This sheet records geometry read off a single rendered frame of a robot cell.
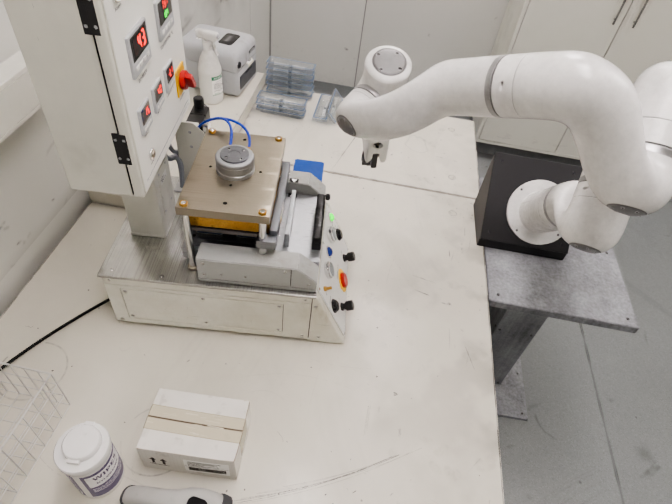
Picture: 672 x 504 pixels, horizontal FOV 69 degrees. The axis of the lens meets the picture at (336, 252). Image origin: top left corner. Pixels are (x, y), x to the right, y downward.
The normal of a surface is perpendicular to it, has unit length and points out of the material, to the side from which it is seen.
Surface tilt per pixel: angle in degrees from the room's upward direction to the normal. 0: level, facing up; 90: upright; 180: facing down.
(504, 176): 43
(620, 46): 90
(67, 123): 90
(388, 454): 0
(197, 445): 3
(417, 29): 90
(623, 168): 88
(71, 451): 1
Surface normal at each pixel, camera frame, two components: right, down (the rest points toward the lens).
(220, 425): 0.08, -0.68
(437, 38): -0.15, 0.71
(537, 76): -0.73, -0.11
